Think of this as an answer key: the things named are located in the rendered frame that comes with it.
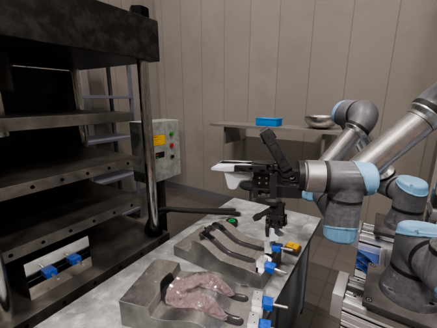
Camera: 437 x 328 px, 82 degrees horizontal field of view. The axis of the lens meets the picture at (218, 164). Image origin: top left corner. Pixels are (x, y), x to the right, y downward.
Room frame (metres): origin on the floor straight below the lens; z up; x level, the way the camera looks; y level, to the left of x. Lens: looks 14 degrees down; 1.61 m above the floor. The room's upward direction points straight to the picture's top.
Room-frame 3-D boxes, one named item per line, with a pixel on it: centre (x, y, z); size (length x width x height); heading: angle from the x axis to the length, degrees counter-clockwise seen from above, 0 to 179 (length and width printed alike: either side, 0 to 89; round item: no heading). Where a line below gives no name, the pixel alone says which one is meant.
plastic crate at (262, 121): (2.95, -0.59, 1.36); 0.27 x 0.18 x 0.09; 56
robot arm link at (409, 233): (0.63, -0.57, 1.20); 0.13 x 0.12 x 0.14; 172
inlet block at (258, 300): (0.79, -0.20, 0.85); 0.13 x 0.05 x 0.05; 74
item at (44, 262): (1.13, 0.93, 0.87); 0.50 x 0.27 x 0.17; 57
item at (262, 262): (0.95, -0.24, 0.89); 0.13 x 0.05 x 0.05; 57
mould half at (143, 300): (0.81, 0.08, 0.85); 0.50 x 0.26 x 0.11; 74
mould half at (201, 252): (1.15, -0.04, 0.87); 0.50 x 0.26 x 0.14; 57
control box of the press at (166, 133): (1.71, 0.43, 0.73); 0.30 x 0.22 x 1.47; 147
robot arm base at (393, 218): (1.05, -0.85, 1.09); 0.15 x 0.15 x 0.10
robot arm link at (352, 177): (0.55, -0.30, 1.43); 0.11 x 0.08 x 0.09; 82
